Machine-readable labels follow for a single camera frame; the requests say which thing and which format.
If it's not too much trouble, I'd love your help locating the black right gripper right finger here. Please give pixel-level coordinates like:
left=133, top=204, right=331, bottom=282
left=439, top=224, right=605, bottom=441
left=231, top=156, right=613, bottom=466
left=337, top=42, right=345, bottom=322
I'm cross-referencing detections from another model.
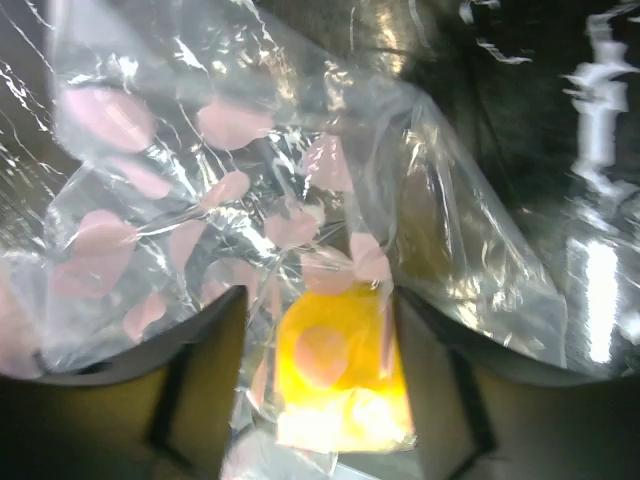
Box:
left=393, top=288, right=639, bottom=479

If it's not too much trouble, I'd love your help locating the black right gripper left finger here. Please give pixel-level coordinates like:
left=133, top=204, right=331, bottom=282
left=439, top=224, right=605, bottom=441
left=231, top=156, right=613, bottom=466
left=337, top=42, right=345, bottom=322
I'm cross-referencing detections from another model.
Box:
left=1, top=287, right=247, bottom=479

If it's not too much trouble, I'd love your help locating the yellow toy pear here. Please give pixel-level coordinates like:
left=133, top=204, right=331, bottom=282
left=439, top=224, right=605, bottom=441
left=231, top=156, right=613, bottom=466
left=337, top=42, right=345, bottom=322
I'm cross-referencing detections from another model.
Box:
left=275, top=284, right=415, bottom=453

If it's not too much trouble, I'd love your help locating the clear zip top bag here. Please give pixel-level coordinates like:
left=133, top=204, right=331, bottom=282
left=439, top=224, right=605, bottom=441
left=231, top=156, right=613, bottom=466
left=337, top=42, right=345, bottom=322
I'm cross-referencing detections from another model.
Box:
left=1, top=1, right=566, bottom=479

